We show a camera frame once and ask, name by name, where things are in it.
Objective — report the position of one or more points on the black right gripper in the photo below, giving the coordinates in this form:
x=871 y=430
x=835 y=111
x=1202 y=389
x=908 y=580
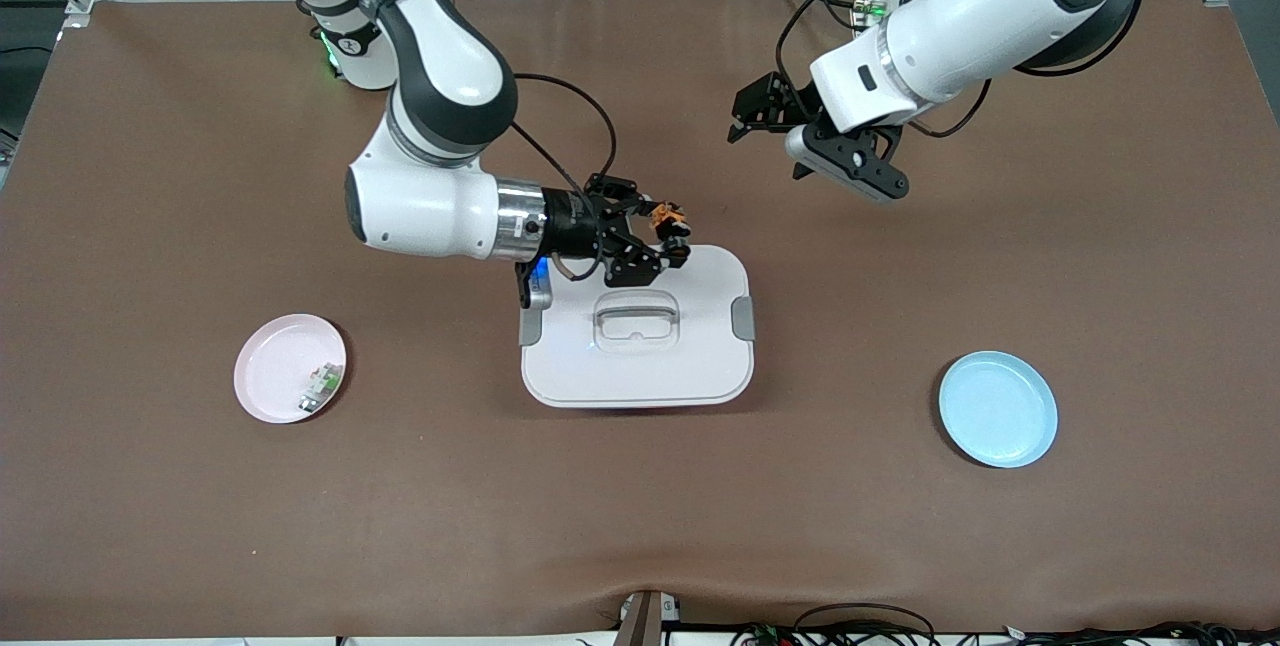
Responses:
x=571 y=225

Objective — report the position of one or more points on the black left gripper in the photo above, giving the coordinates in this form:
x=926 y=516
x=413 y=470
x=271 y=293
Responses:
x=778 y=104

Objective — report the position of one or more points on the orange black push-button switch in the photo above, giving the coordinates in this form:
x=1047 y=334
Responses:
x=668 y=216

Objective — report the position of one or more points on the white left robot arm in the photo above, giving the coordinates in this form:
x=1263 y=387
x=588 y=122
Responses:
x=980 y=16

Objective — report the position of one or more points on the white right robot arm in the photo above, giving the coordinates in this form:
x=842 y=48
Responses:
x=430 y=216

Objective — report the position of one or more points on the white lidded storage box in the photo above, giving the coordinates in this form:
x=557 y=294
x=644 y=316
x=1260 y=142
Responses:
x=640 y=376

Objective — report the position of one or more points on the brown table mat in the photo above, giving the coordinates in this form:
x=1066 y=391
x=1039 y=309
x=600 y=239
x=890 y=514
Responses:
x=640 y=506

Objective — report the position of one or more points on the light blue round plate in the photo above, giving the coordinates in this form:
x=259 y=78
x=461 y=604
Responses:
x=1000 y=411

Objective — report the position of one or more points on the pink round plate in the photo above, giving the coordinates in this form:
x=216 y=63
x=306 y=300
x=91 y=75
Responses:
x=265 y=386

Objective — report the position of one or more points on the green white switch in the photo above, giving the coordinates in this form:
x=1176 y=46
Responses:
x=320 y=388

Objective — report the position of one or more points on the grey camera mount pole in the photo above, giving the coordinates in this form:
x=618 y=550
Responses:
x=640 y=626

